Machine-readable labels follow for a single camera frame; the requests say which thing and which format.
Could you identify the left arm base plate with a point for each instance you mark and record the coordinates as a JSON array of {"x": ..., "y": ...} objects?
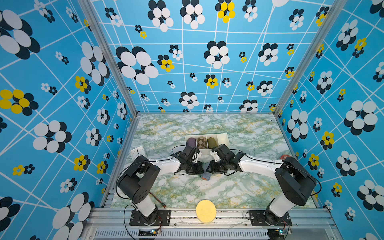
[{"x": 157, "y": 218}]

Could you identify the aluminium corner post right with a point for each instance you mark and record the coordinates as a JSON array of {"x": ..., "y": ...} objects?
[{"x": 323, "y": 31}]

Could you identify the green circuit board right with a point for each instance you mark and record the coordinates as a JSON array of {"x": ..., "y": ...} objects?
[{"x": 276, "y": 234}]

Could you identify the aluminium corner post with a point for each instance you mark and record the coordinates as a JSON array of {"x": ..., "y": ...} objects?
[
  {"x": 90, "y": 14},
  {"x": 323, "y": 31}
]

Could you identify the white square alarm clock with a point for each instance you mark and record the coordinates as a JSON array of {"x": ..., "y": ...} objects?
[{"x": 139, "y": 151}]

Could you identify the green circuit board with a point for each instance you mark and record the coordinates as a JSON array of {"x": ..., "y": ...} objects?
[
  {"x": 149, "y": 233},
  {"x": 276, "y": 234}
]

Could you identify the olive green rolled sock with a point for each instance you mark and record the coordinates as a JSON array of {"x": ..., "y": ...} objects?
[{"x": 212, "y": 143}]

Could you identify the aluminium front rail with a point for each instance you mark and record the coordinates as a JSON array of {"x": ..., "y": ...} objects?
[{"x": 229, "y": 224}]

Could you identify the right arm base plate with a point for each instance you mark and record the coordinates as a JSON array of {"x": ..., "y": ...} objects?
[{"x": 260, "y": 218}]

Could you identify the purple rolled sock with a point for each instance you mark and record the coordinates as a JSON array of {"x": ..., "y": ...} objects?
[{"x": 191, "y": 142}]

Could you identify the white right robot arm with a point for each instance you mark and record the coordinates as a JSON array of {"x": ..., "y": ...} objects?
[{"x": 296, "y": 183}]

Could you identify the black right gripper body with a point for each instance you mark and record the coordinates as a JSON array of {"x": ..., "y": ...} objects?
[{"x": 219, "y": 167}]

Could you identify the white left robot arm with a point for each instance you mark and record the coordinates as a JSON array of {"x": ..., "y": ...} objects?
[{"x": 137, "y": 180}]

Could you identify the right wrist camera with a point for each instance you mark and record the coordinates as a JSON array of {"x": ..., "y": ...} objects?
[{"x": 214, "y": 154}]

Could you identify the grey blue striped sock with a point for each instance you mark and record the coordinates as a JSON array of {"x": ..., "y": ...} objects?
[{"x": 206, "y": 176}]

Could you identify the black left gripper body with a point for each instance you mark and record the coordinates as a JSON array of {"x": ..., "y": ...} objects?
[{"x": 193, "y": 168}]

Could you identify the green circuit board left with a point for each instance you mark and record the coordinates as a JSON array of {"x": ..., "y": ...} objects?
[{"x": 149, "y": 233}]

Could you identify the white divided storage box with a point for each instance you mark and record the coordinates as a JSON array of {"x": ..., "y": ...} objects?
[{"x": 221, "y": 139}]

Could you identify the brown argyle rolled sock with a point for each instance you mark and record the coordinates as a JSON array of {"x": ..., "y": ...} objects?
[{"x": 202, "y": 143}]

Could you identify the aluminium corner post left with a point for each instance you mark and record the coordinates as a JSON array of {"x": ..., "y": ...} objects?
[{"x": 90, "y": 14}]

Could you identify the yellow round sponge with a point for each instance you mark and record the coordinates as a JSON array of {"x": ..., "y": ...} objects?
[{"x": 206, "y": 211}]

